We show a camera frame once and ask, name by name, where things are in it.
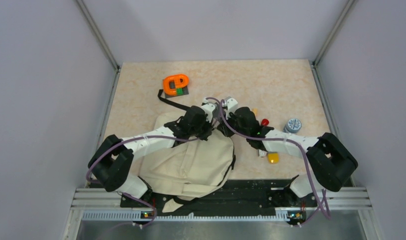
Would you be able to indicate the beige canvas backpack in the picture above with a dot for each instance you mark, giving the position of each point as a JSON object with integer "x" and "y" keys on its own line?
{"x": 189, "y": 171}

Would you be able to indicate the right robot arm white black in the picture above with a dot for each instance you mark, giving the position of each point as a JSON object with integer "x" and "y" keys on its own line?
{"x": 328, "y": 163}

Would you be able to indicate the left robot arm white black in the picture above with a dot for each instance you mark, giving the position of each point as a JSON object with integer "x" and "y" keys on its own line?
{"x": 112, "y": 161}

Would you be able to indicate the orange toy on grey base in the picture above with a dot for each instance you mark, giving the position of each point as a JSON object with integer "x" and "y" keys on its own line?
{"x": 175, "y": 85}

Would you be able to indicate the red black stamp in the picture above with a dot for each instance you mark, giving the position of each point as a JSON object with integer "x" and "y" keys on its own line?
{"x": 265, "y": 122}

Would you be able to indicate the yellow eraser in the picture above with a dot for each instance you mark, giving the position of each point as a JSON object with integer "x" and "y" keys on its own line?
{"x": 273, "y": 157}

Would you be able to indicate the blue patterned tape roll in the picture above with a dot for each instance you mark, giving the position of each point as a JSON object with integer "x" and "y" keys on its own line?
{"x": 293, "y": 126}

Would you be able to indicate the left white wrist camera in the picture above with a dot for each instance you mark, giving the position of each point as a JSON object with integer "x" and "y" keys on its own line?
{"x": 210, "y": 109}

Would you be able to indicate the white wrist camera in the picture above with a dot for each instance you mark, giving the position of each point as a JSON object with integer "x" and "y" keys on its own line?
{"x": 230, "y": 105}
{"x": 210, "y": 109}

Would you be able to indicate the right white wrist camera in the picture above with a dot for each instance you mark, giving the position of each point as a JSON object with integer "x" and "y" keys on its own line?
{"x": 230, "y": 105}

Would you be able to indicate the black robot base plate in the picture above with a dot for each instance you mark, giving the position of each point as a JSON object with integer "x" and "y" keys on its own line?
{"x": 237, "y": 198}

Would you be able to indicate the aluminium frame rails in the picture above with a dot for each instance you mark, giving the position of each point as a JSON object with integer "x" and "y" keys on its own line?
{"x": 97, "y": 215}

